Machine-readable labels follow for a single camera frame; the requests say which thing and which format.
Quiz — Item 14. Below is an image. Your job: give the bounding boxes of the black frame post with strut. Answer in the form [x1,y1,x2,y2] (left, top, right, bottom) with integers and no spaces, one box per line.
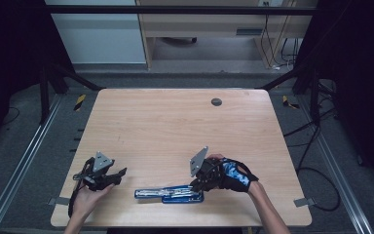
[259,64,321,125]
[39,62,106,125]

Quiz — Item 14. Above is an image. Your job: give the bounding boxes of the person's right hand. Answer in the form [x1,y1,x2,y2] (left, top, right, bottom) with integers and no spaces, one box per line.
[206,153,261,194]

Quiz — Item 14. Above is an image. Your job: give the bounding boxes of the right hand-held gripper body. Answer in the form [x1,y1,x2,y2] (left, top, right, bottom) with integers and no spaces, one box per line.
[189,145,223,192]

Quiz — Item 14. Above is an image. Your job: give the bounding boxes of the black curtain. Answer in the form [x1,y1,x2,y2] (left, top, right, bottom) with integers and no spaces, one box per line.
[300,0,374,196]
[0,0,76,154]

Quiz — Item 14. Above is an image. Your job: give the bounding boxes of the blue phone-like case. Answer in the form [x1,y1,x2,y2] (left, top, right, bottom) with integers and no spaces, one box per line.
[133,184,206,205]

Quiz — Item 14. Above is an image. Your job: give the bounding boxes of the person's left hand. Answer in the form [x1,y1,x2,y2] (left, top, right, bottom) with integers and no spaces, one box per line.
[73,181,115,222]

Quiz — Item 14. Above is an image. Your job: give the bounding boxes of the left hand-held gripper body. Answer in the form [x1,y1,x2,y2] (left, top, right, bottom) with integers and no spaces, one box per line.
[72,150,118,192]

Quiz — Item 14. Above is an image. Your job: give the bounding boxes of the light wooden desk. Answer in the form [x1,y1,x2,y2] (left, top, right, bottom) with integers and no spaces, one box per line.
[135,0,319,70]

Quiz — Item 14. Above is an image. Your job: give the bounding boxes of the black cables behind desk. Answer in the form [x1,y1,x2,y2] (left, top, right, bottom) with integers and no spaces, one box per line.
[261,2,301,71]

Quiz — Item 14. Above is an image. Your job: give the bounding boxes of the thick black floor cable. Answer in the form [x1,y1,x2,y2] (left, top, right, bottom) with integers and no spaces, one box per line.
[283,106,343,213]

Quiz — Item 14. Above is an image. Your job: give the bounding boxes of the white cabinet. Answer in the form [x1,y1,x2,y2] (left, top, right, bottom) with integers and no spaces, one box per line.
[45,0,147,65]

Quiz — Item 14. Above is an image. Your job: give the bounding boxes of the aluminium floor rail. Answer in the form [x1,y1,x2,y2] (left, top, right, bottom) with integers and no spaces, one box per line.
[296,96,374,234]
[0,94,63,234]

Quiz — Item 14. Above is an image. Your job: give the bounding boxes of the left hand-held gripper cable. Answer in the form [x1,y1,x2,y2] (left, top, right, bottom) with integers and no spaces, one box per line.
[67,158,94,219]

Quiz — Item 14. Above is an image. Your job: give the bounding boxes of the black horizontal frame bar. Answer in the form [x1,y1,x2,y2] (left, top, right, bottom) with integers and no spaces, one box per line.
[45,4,319,16]

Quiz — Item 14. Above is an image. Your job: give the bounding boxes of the thin black floor cable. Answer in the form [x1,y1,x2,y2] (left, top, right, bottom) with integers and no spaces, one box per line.
[0,106,21,127]

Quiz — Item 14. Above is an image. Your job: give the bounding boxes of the yellow black tape piece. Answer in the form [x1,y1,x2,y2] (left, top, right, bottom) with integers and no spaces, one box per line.
[73,94,88,112]
[281,95,301,110]

